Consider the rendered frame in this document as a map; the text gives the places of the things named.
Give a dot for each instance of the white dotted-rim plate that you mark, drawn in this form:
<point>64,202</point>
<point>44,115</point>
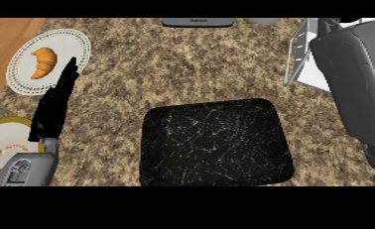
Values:
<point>64,46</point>

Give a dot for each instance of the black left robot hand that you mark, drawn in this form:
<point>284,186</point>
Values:
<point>50,107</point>

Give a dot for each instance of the dark grey appliance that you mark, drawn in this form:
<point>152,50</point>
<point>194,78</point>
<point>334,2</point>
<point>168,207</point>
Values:
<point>198,22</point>

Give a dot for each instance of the yellow-rimmed can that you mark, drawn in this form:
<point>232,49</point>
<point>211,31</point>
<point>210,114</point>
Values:
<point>15,137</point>

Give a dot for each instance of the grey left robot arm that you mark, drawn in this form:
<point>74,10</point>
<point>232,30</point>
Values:
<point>30,167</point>

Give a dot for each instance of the pale grey object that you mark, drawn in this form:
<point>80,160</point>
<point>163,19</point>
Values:
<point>266,21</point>

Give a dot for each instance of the golden croissant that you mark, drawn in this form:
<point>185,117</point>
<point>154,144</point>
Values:
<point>44,61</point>

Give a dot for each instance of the black marble tray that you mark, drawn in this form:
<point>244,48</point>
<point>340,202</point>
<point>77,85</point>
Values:
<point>214,142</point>

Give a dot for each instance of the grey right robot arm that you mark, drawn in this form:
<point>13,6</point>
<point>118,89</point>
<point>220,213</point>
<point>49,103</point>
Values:
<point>347,74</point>

